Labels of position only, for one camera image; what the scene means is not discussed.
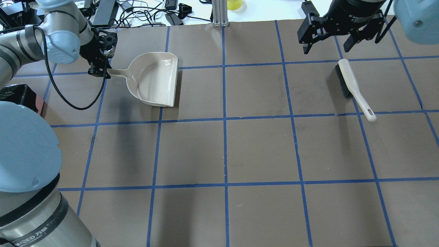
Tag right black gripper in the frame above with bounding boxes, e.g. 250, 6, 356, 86
297, 0, 386, 55

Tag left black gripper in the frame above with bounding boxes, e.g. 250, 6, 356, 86
81, 29, 111, 79

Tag beige hand brush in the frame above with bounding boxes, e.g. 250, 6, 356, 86
335, 59, 377, 122

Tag beige plastic dustpan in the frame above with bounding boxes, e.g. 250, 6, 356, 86
107, 52, 178, 107

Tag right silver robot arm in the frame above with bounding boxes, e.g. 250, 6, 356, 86
297, 0, 439, 54

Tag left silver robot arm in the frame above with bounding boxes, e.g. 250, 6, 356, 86
1, 0, 100, 247

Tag black lined trash bin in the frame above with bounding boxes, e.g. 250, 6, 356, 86
0, 84, 44, 115

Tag black power adapter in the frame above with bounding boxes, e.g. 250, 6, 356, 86
301, 0, 320, 18

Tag aluminium frame post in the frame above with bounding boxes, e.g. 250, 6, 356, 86
212, 0, 229, 27

